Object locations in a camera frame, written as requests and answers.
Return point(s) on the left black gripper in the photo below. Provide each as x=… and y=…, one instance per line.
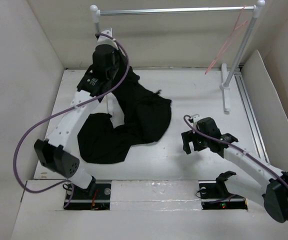
x=123, y=59

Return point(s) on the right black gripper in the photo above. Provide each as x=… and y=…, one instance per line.
x=189, y=136

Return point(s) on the black trousers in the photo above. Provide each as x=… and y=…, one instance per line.
x=147, y=116

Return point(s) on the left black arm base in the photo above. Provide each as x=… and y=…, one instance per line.
x=78, y=200

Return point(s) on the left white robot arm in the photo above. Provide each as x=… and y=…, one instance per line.
x=55, y=152

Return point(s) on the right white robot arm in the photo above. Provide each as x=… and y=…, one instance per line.
x=271, y=188

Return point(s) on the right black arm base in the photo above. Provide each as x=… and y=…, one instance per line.
x=212, y=197

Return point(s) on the white and silver clothes rack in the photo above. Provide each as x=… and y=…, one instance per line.
x=185, y=37

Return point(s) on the white foam block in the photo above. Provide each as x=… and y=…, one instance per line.
x=155, y=195

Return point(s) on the orange zip tie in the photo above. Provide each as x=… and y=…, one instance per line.
x=94, y=205

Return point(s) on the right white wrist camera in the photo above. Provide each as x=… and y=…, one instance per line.
x=193, y=119

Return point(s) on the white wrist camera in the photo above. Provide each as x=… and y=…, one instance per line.
x=105, y=37
x=193, y=119

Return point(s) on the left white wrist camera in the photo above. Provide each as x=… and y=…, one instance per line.
x=105, y=37

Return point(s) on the aluminium rail right side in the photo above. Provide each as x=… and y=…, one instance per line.
x=251, y=118

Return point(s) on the pink wire hanger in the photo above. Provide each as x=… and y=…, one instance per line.
x=237, y=29

